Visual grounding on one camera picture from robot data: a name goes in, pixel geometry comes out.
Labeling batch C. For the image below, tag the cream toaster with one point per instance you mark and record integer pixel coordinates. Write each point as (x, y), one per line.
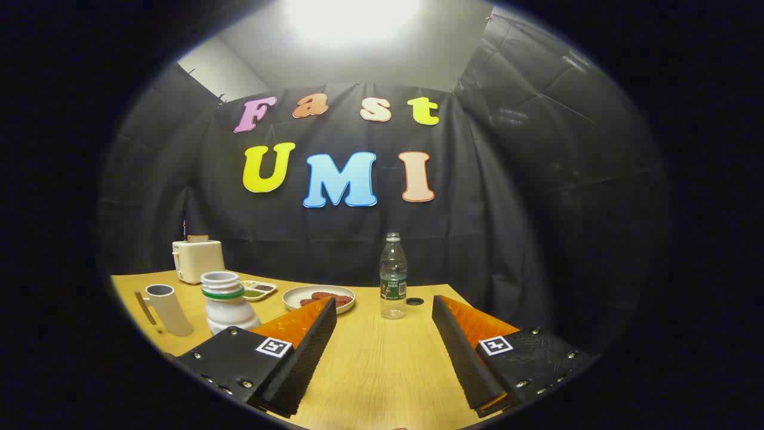
(197, 263)

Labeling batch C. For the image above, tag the white round plate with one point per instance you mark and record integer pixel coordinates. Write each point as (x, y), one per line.
(293, 297)

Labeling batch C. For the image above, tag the clear plastic water bottle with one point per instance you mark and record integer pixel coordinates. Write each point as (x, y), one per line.
(393, 280)

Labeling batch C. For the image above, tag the black backdrop cloth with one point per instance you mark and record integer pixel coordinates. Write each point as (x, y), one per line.
(507, 239)

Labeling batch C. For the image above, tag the bread slice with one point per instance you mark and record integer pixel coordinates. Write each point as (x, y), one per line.
(197, 237)

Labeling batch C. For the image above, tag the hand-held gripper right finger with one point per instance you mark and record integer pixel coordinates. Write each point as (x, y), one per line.
(462, 352)

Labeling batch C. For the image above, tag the wooden table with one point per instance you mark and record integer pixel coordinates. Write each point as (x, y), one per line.
(382, 358)

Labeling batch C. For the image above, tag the small divided bean dish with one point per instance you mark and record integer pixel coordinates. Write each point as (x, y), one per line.
(258, 291)

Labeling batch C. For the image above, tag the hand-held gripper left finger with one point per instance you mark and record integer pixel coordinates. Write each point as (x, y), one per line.
(310, 358)

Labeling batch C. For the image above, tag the red food slices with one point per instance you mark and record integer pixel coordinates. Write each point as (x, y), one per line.
(334, 297)

